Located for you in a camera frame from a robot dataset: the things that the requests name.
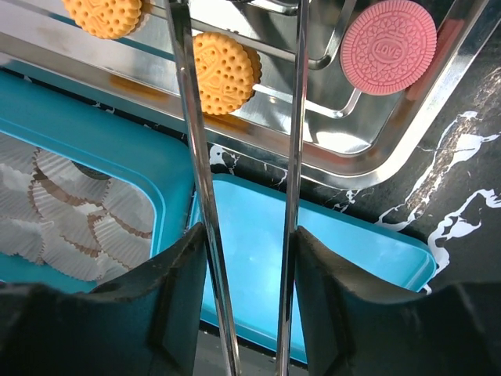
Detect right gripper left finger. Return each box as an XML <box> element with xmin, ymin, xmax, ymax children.
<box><xmin>1</xmin><ymin>224</ymin><xmax>207</xmax><ymax>375</ymax></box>

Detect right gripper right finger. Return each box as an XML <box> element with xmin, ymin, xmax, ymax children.
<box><xmin>295</xmin><ymin>227</ymin><xmax>500</xmax><ymax>375</ymax></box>

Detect orange cookie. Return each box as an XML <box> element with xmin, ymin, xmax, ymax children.
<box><xmin>63</xmin><ymin>0</ymin><xmax>151</xmax><ymax>39</ymax></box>
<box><xmin>193</xmin><ymin>32</ymin><xmax>261</xmax><ymax>115</ymax></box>

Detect black cookie bottom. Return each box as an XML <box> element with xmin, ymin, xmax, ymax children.
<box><xmin>74</xmin><ymin>162</ymin><xmax>110</xmax><ymax>181</ymax></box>

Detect white paper cupcake liners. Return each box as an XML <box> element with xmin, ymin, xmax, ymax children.
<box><xmin>1</xmin><ymin>135</ymin><xmax>154</xmax><ymax>284</ymax></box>

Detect steel baking tray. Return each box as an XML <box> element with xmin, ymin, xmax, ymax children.
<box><xmin>1</xmin><ymin>1</ymin><xmax>500</xmax><ymax>190</ymax></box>

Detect blue cookie tin box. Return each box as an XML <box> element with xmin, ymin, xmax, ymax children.
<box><xmin>1</xmin><ymin>73</ymin><xmax>193</xmax><ymax>293</ymax></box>

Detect orange cookie bottom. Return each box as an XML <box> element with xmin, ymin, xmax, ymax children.
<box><xmin>193</xmin><ymin>32</ymin><xmax>261</xmax><ymax>115</ymax></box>

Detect pink cookie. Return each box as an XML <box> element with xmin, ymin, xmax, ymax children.
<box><xmin>340</xmin><ymin>1</ymin><xmax>437</xmax><ymax>96</ymax></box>

